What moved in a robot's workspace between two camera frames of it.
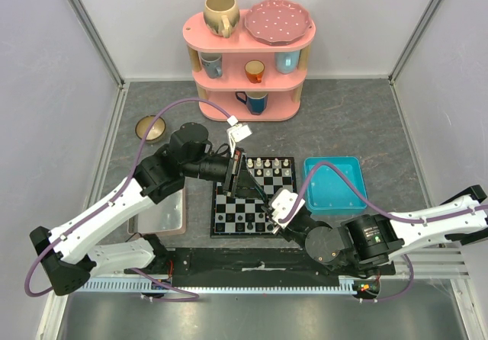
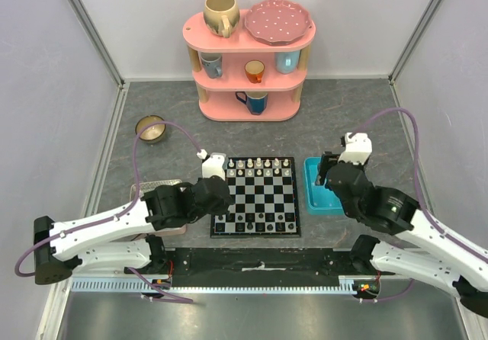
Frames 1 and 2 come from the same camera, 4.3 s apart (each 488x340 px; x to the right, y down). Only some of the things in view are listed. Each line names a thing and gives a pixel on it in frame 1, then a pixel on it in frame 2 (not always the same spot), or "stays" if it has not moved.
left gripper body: (232, 173) to (220, 210)
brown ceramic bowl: (157, 131) stays
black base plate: (248, 267) stays
